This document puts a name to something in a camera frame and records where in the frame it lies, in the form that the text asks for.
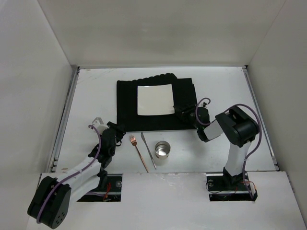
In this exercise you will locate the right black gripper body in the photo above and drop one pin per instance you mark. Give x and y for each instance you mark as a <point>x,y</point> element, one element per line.
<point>183,111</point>

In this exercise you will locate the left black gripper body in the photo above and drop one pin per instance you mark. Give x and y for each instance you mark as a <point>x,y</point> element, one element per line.
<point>116,129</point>

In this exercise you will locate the copper fork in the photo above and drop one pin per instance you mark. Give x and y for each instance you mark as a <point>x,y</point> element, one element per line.
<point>134,143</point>

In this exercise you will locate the silver table knife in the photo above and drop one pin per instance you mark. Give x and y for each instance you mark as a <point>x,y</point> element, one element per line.
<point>149,152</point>

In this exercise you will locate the square white plate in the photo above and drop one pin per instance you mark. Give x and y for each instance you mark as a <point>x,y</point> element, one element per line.
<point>155,100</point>

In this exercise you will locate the black cloth placemat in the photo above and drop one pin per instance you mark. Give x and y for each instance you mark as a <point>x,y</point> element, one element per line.
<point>183,93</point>

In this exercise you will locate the silver metal cup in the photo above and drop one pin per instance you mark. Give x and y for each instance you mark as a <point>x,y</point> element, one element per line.
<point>162,150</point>

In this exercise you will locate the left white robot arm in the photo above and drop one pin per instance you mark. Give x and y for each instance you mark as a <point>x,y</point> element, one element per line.
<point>54,195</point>

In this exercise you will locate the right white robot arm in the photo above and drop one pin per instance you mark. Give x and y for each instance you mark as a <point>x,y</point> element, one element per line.
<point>239,123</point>

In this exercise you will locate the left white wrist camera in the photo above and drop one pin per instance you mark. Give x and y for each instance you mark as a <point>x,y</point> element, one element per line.
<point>99,124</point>

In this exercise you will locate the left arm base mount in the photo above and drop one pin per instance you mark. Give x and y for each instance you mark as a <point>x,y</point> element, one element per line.
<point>107,191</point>

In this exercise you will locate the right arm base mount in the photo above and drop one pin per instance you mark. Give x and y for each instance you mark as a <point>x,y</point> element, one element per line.
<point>220,189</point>

